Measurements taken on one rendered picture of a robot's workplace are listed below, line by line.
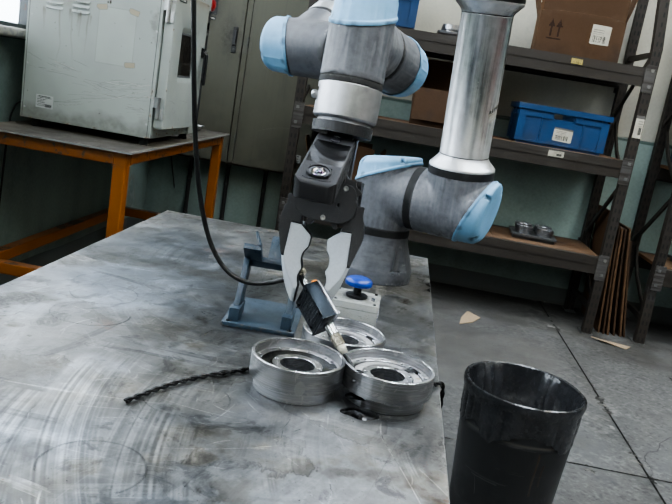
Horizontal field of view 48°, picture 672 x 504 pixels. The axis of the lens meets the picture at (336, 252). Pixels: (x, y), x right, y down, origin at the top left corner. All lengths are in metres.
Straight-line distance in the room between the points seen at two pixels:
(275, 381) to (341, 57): 0.36
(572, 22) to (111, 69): 2.49
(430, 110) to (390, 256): 2.97
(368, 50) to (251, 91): 3.85
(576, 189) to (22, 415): 4.45
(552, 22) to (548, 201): 1.16
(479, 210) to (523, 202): 3.64
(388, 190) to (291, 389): 0.61
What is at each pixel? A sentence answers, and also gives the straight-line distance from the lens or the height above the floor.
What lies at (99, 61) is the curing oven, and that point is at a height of 1.07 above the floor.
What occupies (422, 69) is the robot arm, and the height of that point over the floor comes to 1.17.
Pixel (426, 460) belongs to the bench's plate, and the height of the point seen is 0.80.
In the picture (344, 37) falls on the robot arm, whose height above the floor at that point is 1.19.
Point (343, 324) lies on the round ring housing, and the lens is 0.99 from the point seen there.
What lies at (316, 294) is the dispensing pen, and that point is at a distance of 0.85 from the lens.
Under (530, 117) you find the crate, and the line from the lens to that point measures 4.39.
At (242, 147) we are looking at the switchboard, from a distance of 4.72.
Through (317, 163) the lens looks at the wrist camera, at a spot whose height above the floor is 1.05.
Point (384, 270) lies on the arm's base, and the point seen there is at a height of 0.83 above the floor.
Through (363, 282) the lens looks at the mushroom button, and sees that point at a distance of 1.07.
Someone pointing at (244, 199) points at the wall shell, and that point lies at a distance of 4.99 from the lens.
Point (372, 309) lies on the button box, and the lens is 1.06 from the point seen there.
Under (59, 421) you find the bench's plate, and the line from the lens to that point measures 0.74.
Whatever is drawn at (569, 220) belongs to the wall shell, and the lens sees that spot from 4.99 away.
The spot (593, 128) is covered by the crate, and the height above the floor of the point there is 1.14.
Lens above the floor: 1.14
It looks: 12 degrees down
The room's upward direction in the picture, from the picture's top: 10 degrees clockwise
